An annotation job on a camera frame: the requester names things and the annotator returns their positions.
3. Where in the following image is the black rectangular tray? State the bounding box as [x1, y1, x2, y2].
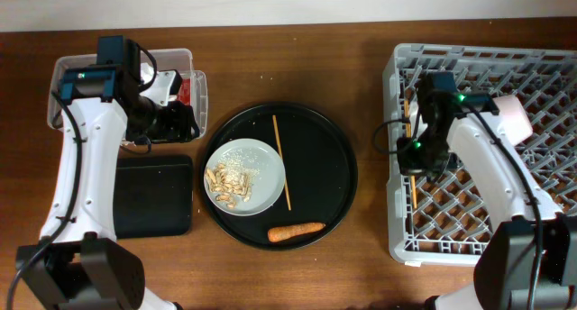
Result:
[113, 155, 194, 239]

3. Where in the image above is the orange carrot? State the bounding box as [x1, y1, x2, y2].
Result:
[267, 223, 325, 243]

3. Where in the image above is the wooden chopstick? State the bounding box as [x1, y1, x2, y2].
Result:
[271, 114, 293, 212]
[403, 97, 418, 210]

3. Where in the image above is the grey dishwasher rack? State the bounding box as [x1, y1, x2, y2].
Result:
[382, 43, 576, 266]

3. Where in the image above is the rice grains pile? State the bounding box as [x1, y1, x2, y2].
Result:
[219, 150, 261, 181]

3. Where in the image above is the round black serving tray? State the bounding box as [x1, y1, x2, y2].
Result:
[199, 102, 358, 251]

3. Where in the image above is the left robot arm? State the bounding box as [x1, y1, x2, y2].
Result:
[14, 35, 205, 309]

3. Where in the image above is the grey round plate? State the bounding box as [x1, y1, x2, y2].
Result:
[203, 139, 286, 216]

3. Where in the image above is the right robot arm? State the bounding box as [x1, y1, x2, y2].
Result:
[396, 72, 576, 309]

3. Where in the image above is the red snack wrapper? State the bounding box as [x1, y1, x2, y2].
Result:
[177, 79, 192, 105]

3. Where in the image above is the clear plastic bin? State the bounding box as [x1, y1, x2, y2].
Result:
[46, 48, 209, 147]

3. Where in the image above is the peanut shells pile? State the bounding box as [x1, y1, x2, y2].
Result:
[204, 163, 252, 209]

